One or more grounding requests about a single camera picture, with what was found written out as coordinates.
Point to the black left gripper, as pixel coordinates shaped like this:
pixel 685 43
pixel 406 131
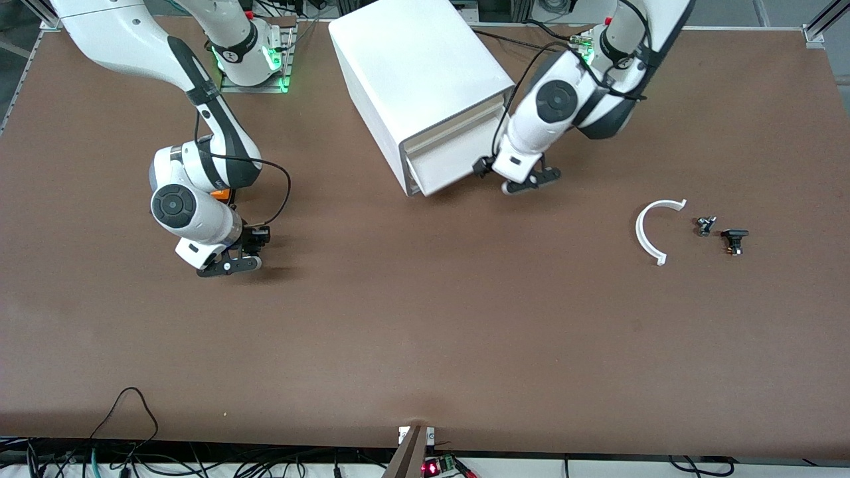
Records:
pixel 483 166

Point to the orange box with hole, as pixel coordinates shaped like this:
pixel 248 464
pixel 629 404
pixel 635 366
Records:
pixel 220 194

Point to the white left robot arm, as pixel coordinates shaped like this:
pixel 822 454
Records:
pixel 558 99

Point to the small grey metal part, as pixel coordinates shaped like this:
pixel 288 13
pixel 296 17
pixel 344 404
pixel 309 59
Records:
pixel 705 227

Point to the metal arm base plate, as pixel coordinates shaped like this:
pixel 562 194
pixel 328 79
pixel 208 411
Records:
pixel 287 46
pixel 579 41

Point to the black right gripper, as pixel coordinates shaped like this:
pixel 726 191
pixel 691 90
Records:
pixel 253 237

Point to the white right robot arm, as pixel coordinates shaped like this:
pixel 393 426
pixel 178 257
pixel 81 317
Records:
pixel 126 33

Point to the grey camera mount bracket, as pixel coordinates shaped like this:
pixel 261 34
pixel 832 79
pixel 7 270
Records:
pixel 408 458

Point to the circuit board with red light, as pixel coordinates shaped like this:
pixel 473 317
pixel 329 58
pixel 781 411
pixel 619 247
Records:
pixel 438 466

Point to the black switch part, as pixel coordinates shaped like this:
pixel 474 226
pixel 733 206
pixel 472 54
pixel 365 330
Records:
pixel 734 234

